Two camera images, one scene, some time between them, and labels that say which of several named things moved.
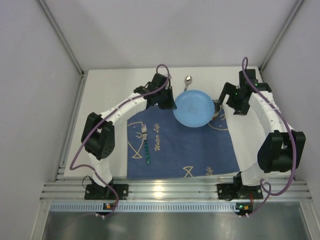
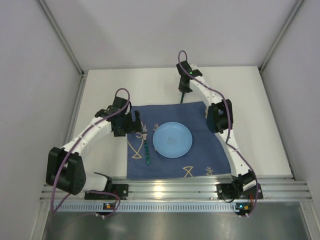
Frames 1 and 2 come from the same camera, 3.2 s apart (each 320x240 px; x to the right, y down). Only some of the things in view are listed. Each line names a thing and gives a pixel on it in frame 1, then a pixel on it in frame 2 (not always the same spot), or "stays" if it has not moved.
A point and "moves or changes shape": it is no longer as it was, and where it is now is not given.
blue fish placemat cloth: x=159 y=145 stays
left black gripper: x=165 y=99 → x=136 y=122
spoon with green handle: x=188 y=80 moves or changes shape
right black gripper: x=227 y=89 → x=185 y=88
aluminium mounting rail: x=60 y=190 stays
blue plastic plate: x=195 y=108 → x=172 y=140
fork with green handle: x=144 y=133 stays
